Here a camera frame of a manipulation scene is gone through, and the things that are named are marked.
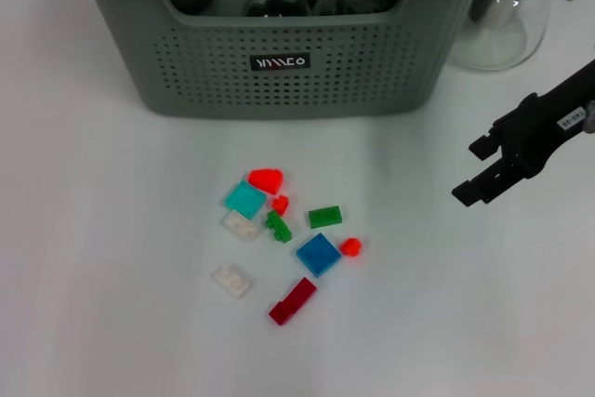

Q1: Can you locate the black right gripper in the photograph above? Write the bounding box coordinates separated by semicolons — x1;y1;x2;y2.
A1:
451;60;595;207

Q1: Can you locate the grey perforated storage bin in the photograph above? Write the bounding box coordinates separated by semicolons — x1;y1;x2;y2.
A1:
69;0;501;120

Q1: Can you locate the glass carafe black lid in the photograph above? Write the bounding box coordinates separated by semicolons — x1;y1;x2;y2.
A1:
448;0;559;73

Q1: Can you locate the small red hollow brick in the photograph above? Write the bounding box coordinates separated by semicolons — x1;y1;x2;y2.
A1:
339;237;363;258

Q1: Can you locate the green two-stud plate brick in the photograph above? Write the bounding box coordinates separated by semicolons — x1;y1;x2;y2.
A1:
308;205;344;230

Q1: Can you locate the blue square brick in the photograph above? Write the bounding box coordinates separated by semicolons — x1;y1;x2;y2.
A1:
296;232;342;278

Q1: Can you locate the red-orange sloped brick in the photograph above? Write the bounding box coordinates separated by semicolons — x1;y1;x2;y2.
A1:
247;167;284;196

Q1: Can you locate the dark red long brick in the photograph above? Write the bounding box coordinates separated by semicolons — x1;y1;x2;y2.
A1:
268;276;319;326

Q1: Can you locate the teal square brick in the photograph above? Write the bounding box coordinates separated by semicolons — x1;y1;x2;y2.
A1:
222;179;269;220

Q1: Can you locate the white two-stud brick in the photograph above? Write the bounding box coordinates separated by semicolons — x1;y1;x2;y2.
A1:
211;264;255;299
222;209;261;243

